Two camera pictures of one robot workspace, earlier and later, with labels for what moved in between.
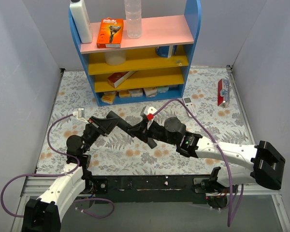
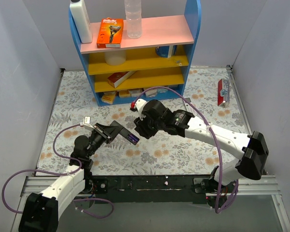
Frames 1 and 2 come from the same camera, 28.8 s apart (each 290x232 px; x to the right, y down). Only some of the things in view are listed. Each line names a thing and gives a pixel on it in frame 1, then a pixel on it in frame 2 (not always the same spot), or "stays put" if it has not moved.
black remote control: x=124 y=126 -> x=129 y=136
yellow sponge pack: x=123 y=94 stays put
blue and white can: x=166 y=51 stays put
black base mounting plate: x=149 y=189 stays put
